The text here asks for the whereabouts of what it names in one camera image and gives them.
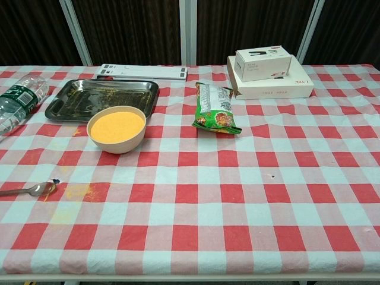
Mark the stainless steel rectangular tray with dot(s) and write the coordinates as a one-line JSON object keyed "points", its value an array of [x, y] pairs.
{"points": [[104, 95]]}

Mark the green snack bag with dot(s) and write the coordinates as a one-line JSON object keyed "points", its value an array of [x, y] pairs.
{"points": [[214, 114]]}

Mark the dark brown partition panel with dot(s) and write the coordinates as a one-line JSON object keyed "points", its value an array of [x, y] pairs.
{"points": [[350, 29], [249, 26], [32, 29], [130, 29]]}

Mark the white partition post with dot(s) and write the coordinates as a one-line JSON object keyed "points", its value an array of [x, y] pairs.
{"points": [[77, 35], [308, 32], [188, 32]]}

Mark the clear plastic water bottle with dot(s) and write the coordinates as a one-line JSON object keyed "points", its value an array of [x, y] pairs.
{"points": [[17, 102]]}

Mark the long flat white box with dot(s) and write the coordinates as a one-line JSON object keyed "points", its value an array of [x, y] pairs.
{"points": [[148, 67], [142, 76]]}

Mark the red white checkered tablecloth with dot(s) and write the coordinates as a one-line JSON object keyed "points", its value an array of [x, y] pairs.
{"points": [[207, 193]]}

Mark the large flat white box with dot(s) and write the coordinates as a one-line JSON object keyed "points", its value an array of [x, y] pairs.
{"points": [[276, 90]]}

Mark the small white stapler box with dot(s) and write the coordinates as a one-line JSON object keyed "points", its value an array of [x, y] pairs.
{"points": [[261, 69]]}

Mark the silver metal spoon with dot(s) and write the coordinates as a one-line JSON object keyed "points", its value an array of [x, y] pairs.
{"points": [[38, 189]]}

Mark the beige bowl of orange powder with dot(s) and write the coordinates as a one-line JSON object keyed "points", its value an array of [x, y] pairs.
{"points": [[115, 144]]}

